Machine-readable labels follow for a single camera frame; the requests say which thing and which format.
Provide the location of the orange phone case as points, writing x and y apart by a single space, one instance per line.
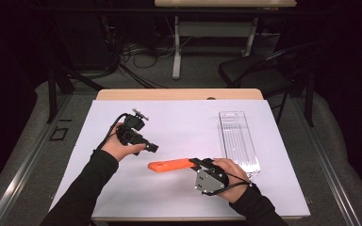
169 164

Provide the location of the person's right hand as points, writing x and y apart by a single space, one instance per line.
234 169

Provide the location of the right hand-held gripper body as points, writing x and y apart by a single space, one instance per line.
210 180

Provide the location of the white table mat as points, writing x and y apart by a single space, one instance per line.
176 125

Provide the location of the person's left hand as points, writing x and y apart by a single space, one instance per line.
116 150

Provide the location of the clear plastic packaging box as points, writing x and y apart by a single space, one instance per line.
235 138

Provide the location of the black folding chair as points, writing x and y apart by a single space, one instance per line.
248 70

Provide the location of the white-legged wooden desk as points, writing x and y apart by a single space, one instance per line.
226 3

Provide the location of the metal floor rail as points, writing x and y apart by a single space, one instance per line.
326 163
22 169

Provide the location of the black metal stand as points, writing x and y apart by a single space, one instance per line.
52 94

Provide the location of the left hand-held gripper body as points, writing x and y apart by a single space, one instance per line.
128 133

